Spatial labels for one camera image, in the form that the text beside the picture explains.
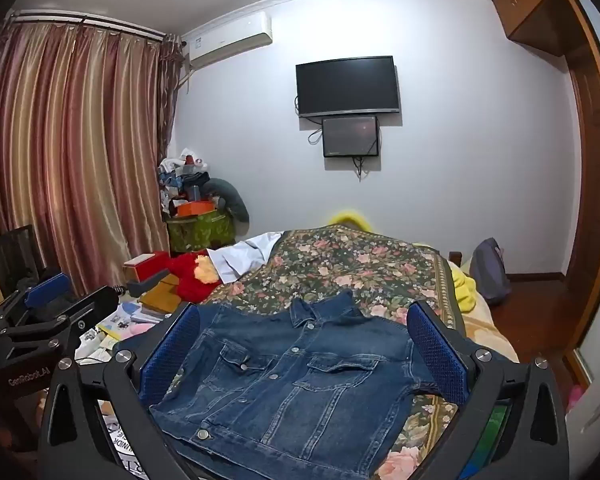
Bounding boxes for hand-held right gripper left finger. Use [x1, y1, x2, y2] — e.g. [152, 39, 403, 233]
[37, 304, 203, 480]

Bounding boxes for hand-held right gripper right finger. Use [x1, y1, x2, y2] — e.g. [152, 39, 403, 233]
[406, 301, 569, 480]

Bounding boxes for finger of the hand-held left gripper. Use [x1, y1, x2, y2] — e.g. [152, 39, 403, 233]
[2, 285, 121, 348]
[0, 271, 74, 333]

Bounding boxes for blue denim jacket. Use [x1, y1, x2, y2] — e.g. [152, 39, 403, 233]
[112, 290, 518, 480]

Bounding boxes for pile of clothes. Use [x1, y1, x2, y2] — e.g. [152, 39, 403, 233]
[156, 147, 212, 217]

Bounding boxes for scattered papers and books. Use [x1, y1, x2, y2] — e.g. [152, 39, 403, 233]
[74, 299, 173, 363]

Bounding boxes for black flat screen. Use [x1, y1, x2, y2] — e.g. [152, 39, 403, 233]
[0, 224, 45, 302]

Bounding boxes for brown wooden box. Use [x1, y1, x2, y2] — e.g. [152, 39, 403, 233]
[139, 280, 183, 314]

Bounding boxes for cardboard box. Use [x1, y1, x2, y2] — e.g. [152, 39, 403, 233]
[122, 252, 172, 286]

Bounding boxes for yellow blanket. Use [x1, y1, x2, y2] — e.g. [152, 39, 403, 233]
[327, 210, 521, 363]

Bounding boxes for red plush toy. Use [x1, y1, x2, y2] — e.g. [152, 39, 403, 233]
[166, 252, 226, 303]

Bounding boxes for green book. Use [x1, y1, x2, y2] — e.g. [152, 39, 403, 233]
[470, 404, 512, 473]

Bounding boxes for grey backpack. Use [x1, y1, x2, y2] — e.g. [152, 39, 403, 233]
[468, 237, 512, 307]

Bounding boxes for printed newspaper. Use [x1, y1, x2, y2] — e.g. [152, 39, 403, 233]
[99, 400, 148, 480]

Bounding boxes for white cloth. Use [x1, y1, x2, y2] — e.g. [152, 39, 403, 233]
[207, 232, 286, 283]

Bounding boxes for floral bed blanket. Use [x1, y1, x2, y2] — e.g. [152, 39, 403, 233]
[100, 227, 468, 480]

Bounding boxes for orange box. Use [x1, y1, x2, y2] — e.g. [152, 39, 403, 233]
[176, 200, 217, 219]

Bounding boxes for striped pink curtain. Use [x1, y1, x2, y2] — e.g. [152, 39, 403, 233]
[0, 22, 186, 303]

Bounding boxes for curtain rod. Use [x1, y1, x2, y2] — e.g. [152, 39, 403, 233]
[7, 9, 186, 45]

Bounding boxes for white air conditioner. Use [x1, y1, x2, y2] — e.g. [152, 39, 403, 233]
[181, 10, 274, 71]

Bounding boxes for wooden overhead cabinet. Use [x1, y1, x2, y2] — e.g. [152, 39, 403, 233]
[490, 0, 577, 59]

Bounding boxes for small black wall monitor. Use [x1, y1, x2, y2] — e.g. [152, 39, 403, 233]
[322, 116, 380, 159]

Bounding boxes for wooden door frame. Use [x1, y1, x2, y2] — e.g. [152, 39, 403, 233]
[560, 0, 600, 361]

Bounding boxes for black wall television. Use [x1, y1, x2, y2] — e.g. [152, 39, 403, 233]
[295, 56, 401, 119]

